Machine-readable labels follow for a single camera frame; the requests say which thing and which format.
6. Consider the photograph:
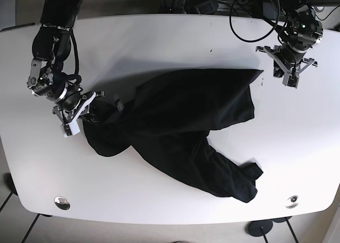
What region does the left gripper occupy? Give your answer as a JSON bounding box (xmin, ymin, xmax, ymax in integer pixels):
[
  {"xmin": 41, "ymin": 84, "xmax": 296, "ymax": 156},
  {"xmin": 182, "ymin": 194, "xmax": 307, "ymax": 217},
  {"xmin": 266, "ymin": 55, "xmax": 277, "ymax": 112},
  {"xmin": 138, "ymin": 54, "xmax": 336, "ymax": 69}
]
[{"xmin": 256, "ymin": 10, "xmax": 323, "ymax": 78}]

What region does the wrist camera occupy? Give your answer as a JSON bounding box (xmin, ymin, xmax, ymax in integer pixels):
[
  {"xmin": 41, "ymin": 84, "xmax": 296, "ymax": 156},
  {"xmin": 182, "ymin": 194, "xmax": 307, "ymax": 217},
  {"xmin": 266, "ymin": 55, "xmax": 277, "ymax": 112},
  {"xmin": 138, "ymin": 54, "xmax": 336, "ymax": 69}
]
[
  {"xmin": 62, "ymin": 121, "xmax": 80, "ymax": 138},
  {"xmin": 283, "ymin": 73, "xmax": 300, "ymax": 89}
]

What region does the black round stand base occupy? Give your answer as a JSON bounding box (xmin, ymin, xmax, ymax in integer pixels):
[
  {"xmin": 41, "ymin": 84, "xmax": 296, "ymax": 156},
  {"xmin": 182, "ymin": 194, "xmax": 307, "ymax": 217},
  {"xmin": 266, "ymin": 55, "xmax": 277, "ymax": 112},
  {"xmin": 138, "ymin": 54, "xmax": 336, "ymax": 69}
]
[{"xmin": 246, "ymin": 220, "xmax": 273, "ymax": 237}]

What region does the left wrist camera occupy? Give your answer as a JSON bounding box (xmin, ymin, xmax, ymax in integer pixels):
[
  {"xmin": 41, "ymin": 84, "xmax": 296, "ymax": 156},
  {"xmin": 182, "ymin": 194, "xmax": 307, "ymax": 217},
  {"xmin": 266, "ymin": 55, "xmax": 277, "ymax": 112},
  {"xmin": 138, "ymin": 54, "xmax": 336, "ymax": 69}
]
[{"xmin": 283, "ymin": 73, "xmax": 300, "ymax": 89}]

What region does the left silver table grommet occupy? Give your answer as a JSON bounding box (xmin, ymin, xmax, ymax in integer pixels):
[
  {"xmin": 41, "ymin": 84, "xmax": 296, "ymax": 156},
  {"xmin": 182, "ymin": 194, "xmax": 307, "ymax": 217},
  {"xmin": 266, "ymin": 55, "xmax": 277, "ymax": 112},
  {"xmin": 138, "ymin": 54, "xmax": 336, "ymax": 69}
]
[{"xmin": 54, "ymin": 196, "xmax": 71, "ymax": 211}]

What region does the silver table grommet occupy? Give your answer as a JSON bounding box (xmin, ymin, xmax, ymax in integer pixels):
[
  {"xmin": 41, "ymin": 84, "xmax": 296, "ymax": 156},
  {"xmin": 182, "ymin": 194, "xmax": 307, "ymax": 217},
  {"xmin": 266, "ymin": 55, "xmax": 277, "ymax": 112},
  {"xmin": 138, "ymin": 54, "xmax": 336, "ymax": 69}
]
[
  {"xmin": 54, "ymin": 196, "xmax": 71, "ymax": 211},
  {"xmin": 285, "ymin": 195, "xmax": 299, "ymax": 209}
]

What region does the right silver table grommet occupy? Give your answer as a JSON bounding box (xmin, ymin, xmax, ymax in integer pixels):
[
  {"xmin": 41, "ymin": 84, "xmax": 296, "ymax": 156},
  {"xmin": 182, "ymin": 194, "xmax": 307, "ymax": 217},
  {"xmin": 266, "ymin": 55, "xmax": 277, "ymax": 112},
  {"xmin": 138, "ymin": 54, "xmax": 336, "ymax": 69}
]
[{"xmin": 285, "ymin": 195, "xmax": 299, "ymax": 209}]

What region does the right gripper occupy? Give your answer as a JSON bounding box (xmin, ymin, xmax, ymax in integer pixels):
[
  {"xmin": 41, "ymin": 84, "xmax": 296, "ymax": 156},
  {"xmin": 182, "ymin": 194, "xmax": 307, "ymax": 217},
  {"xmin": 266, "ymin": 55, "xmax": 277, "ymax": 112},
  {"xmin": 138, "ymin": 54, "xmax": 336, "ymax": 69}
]
[{"xmin": 27, "ymin": 58, "xmax": 104, "ymax": 124}]

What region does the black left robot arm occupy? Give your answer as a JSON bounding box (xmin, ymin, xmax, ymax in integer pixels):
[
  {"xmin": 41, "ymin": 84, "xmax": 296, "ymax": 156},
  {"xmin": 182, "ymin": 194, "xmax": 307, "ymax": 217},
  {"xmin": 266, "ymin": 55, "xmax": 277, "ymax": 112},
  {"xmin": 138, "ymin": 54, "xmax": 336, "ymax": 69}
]
[{"xmin": 229, "ymin": 0, "xmax": 323, "ymax": 88}]

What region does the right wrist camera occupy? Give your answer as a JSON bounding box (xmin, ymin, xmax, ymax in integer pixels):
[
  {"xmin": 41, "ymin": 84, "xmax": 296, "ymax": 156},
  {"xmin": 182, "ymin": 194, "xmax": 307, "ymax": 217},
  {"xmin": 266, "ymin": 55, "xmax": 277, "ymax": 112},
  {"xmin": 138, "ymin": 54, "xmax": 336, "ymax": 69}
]
[{"xmin": 62, "ymin": 121, "xmax": 80, "ymax": 138}]

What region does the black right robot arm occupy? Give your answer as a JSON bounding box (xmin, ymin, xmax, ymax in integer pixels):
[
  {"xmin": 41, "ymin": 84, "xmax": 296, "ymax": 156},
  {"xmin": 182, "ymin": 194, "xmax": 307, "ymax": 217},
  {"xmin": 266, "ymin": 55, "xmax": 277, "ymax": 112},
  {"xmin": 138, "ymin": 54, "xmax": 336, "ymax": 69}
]
[{"xmin": 27, "ymin": 0, "xmax": 104, "ymax": 126}]

